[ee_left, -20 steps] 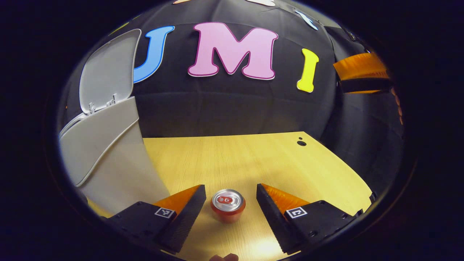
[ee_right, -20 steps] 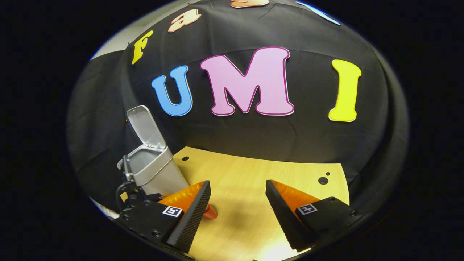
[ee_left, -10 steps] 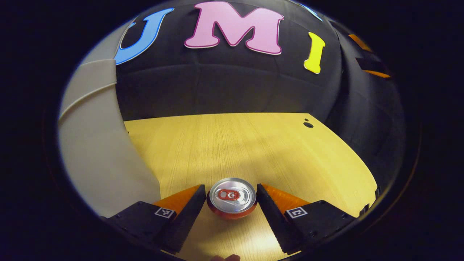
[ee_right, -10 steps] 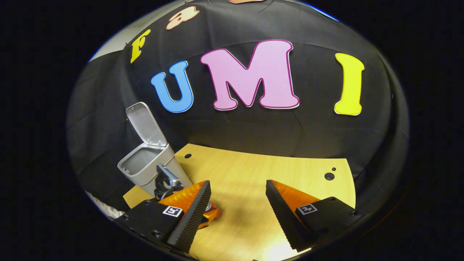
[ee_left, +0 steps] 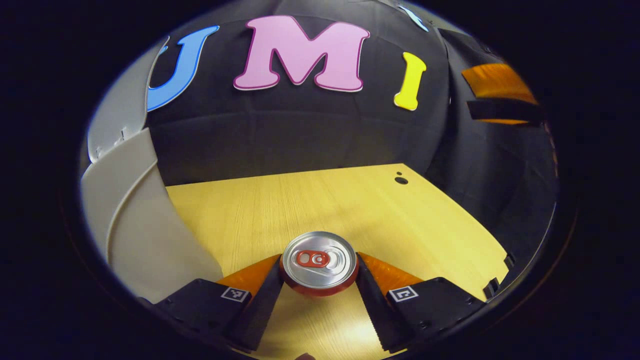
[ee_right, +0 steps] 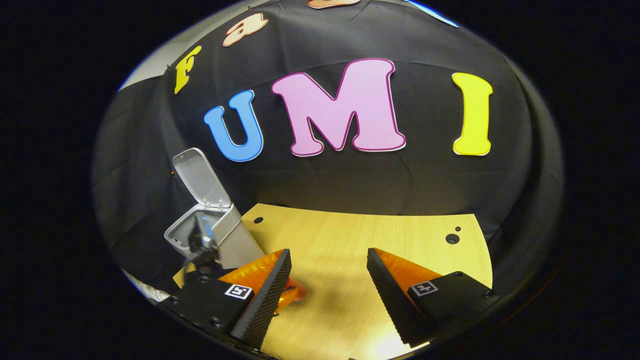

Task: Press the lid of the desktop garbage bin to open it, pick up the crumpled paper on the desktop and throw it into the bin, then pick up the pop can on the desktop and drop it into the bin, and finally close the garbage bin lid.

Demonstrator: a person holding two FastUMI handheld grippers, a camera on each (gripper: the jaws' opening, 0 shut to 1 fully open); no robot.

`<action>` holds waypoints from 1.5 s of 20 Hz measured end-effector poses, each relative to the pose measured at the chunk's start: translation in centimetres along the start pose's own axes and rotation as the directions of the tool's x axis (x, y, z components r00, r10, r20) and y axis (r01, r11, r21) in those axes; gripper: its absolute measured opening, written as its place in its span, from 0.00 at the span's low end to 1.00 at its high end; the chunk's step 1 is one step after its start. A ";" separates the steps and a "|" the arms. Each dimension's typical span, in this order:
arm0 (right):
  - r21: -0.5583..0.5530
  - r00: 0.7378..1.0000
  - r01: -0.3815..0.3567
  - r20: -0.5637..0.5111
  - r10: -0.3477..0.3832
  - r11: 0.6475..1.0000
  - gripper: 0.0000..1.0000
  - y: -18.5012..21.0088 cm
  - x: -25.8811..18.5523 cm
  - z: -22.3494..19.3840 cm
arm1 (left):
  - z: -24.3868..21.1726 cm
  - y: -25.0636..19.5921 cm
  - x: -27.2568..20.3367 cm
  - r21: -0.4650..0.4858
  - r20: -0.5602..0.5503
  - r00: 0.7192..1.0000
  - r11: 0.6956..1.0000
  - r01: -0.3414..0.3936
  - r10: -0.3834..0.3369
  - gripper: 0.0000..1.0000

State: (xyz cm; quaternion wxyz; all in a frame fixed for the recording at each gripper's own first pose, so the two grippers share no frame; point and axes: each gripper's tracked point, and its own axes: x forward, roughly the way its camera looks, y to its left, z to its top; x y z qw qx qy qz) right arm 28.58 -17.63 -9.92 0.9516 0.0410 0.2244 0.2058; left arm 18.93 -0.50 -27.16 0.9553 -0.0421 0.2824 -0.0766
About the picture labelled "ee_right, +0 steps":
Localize black backdrop cloth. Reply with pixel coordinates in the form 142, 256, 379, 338
91, 0, 566, 301

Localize wooden desktop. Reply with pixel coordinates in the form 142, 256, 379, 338
172, 202, 493, 360

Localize orange pop can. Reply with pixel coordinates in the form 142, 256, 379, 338
274, 276, 307, 315

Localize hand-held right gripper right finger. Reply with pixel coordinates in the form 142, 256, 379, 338
366, 247, 502, 349

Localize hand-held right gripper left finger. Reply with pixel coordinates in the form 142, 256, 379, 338
170, 248, 293, 350

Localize white desktop garbage bin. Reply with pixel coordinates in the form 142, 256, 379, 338
164, 147, 267, 271

